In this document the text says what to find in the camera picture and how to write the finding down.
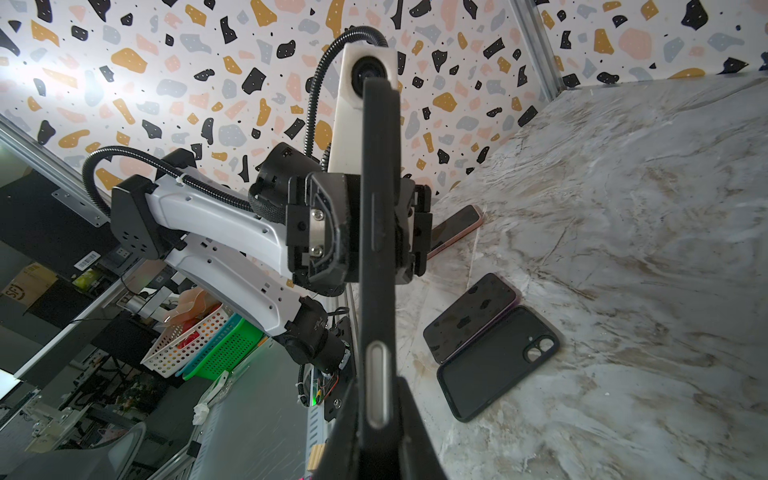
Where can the white plastic basket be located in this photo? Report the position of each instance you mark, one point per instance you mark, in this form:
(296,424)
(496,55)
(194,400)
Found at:
(179,344)

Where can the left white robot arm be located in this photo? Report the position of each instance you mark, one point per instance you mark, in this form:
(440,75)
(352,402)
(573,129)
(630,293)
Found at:
(231,244)

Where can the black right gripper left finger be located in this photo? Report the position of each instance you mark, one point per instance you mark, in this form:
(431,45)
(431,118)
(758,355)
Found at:
(342,453)

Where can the aluminium left corner post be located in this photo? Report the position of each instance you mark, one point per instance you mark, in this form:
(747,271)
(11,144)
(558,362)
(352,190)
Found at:
(534,33)

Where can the green plastic basket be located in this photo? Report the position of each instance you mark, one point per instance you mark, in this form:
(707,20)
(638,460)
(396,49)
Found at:
(233,342)

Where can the large black phone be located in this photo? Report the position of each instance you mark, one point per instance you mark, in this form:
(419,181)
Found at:
(469,315)

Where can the black phone case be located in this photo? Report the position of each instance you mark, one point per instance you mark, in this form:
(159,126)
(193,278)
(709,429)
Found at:
(499,358)

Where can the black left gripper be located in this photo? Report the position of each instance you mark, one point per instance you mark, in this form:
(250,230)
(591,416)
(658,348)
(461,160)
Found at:
(323,231)

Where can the phone in pink case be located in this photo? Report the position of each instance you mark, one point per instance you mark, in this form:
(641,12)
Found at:
(453,229)

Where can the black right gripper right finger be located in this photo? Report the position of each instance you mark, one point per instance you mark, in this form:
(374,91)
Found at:
(416,456)

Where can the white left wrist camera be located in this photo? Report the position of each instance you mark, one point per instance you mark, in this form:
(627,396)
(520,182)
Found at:
(347,141)

